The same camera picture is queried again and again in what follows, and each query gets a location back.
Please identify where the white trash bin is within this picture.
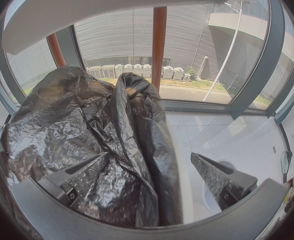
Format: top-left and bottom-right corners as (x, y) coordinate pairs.
(166, 114), (196, 226)

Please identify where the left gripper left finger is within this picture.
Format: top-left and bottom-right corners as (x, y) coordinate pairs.
(37, 151), (110, 209)

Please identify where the black plastic bag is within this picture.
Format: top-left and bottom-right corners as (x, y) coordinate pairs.
(0, 64), (183, 240)

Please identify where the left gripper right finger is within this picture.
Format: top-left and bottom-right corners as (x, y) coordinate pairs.
(191, 151), (259, 211)

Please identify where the window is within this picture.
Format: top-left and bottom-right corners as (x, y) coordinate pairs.
(0, 0), (294, 124)

